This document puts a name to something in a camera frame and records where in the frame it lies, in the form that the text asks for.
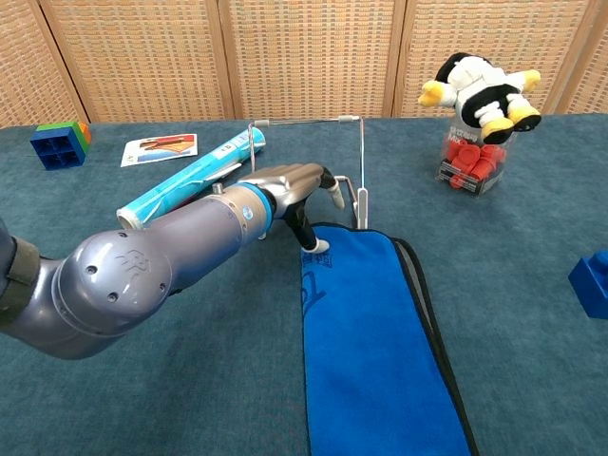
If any teal felt table mat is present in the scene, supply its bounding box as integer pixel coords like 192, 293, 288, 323
0, 112, 608, 456

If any teal plastic wrap roll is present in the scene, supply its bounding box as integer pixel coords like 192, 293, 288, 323
116, 126, 267, 238

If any green toy brick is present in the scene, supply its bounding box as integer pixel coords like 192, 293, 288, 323
35, 121, 80, 135

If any blue toy brick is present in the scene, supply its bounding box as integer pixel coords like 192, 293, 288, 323
567, 251, 608, 319
29, 123, 87, 171

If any wicker folding screen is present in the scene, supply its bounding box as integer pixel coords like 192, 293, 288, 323
0, 0, 608, 129

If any clear box of red caps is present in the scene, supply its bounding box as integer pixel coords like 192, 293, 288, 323
435, 113, 519, 197

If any black white plush penguin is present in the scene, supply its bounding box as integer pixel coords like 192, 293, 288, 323
417, 52, 543, 145

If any printed picture card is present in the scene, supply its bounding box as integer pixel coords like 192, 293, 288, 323
120, 133, 199, 168

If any blue grey cloth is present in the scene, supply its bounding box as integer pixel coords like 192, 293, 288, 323
298, 222, 480, 456

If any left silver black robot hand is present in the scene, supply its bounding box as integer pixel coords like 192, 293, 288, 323
237, 163, 347, 253

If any white wire drying rack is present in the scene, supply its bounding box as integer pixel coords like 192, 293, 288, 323
247, 116, 370, 232

